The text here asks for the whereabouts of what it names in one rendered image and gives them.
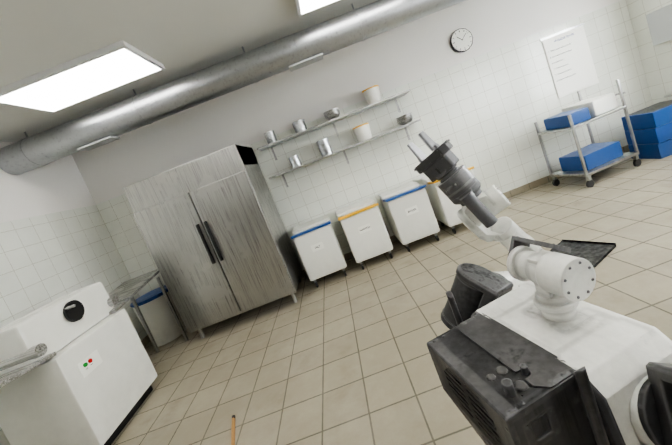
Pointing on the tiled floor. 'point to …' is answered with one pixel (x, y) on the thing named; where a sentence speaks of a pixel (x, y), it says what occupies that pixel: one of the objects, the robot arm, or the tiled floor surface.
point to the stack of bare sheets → (593, 252)
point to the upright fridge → (216, 236)
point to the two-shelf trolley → (592, 143)
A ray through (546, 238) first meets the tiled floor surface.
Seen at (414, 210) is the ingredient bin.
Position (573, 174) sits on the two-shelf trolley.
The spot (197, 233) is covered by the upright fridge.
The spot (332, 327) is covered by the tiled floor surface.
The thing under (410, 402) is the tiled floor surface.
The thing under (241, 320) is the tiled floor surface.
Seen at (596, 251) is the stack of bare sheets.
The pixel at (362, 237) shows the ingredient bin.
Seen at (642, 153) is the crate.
